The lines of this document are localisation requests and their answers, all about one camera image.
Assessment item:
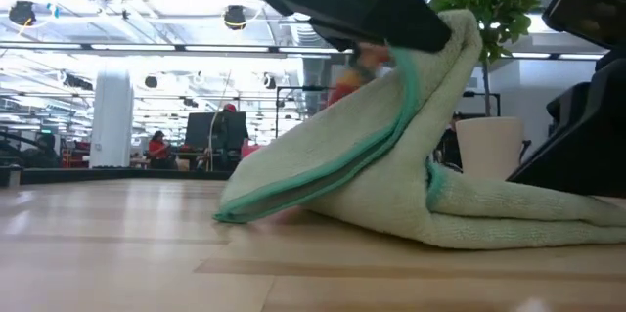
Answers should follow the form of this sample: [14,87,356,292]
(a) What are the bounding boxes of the sage green microfiber towel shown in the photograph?
[212,8,626,250]

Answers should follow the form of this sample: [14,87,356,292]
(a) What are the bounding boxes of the person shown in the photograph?
[148,129,171,170]
[326,42,392,108]
[222,103,250,152]
[433,111,464,170]

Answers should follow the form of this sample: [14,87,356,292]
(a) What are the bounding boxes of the black ceiling-mounted device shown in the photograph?
[8,1,37,27]
[223,4,247,31]

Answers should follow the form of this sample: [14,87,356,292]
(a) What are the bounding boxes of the black computer monitor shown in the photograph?
[184,111,247,152]

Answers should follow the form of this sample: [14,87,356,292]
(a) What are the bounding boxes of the white building column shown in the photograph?
[89,69,134,169]

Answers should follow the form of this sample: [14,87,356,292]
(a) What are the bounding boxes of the red tool cabinet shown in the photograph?
[58,140,92,169]

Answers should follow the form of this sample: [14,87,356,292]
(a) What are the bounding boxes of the black curved bar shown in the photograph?
[0,130,58,169]

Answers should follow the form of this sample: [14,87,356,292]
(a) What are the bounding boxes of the black metal stand frame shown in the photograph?
[276,85,334,140]
[462,90,501,117]

